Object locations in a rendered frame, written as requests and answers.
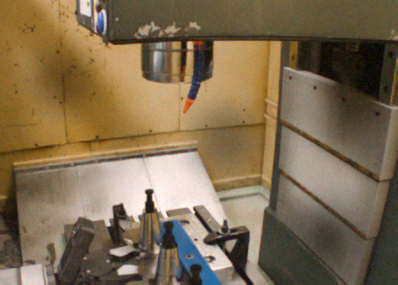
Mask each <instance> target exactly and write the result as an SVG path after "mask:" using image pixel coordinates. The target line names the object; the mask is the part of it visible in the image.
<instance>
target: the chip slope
mask: <svg viewBox="0 0 398 285"><path fill-rule="evenodd" d="M14 170H15V176H16V188H17V202H18V215H19V227H20V239H21V252H22V263H23V261H26V260H29V259H35V260H36V265H38V264H42V265H43V266H45V265H48V264H53V268H54V273H57V272H58V270H57V267H58V265H59V262H60V259H61V258H62V251H61V246H60V234H62V233H65V231H64V225H66V224H72V223H73V224H74V223H75V222H76V221H77V220H78V218H79V217H83V218H88V219H91V220H99V219H102V220H104V221H105V223H106V226H111V225H110V222H109V219H110V218H114V217H113V205H119V203H121V202H122V203H123V206H124V208H125V209H126V212H127V214H128V216H130V215H133V216H134V218H135V220H136V222H139V219H138V214H141V212H142V209H143V208H145V201H146V200H147V195H146V194H145V189H147V188H153V189H154V191H155V192H154V193H153V201H155V206H156V207H157V208H158V211H161V213H162V214H163V216H164V217H165V218H166V217H167V215H166V214H165V211H166V210H175V209H180V208H186V207H188V208H190V210H191V212H192V214H194V211H193V206H197V205H204V206H205V208H206V209H207V210H208V211H209V212H210V213H211V214H212V215H213V216H214V218H215V219H216V220H217V222H218V223H219V224H220V225H221V226H222V225H223V219H227V216H226V213H225V211H224V210H223V209H222V207H221V204H220V202H219V198H218V195H217V193H216V191H215V189H214V187H213V185H212V183H211V181H210V179H209V176H208V174H207V172H206V170H205V168H204V166H203V163H202V161H201V159H200V156H199V154H198V153H197V146H193V147H185V148H177V149H170V150H162V151H154V152H147V153H139V154H126V155H118V156H110V157H103V158H96V159H88V160H82V161H74V162H61V163H54V164H42V165H34V166H27V167H20V168H14ZM227 225H229V228H231V226H230V223H229V221H228V219H227Z"/></svg>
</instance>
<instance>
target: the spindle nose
mask: <svg viewBox="0 0 398 285"><path fill-rule="evenodd" d="M214 44H215V41H213V42H203V52H204V55H203V56H204V64H203V65H204V70H203V71H204V75H203V82H205V81H208V80H210V79H211V78H212V77H213V70H214V68H213V64H214ZM140 45H141V50H140V69H141V72H142V76H143V77H144V78H145V79H146V80H147V81H149V82H153V83H184V84H191V81H192V80H193V79H192V75H193V71H194V69H193V66H194V62H193V61H194V54H195V53H194V42H173V43H152V44H140Z"/></svg>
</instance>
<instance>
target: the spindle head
mask: <svg viewBox="0 0 398 285"><path fill-rule="evenodd" d="M80 1H81V0H76V12H75V15H76V20H77V23H79V25H81V26H83V27H84V28H87V29H88V30H90V31H91V32H92V33H94V34H95V35H98V33H97V32H95V27H94V26H95V17H94V10H95V6H94V0H91V13H92V15H91V16H89V15H88V16H86V15H85V14H83V13H81V5H80ZM107 5H108V11H107V17H108V42H109V43H111V44H113V45H125V44H152V43H173V42H193V41H202V42H213V41H270V42H273V41H284V42H291V41H298V42H323V43H328V42H333V43H355V44H362V43H364V44H398V0H107Z"/></svg>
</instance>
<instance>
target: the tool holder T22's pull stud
mask: <svg viewBox="0 0 398 285"><path fill-rule="evenodd" d="M173 227H174V223H173V222H171V221H166V222H164V223H163V228H165V234H164V235H163V246H164V247H165V248H173V247H174V246H175V236H174V234H172V228H173Z"/></svg>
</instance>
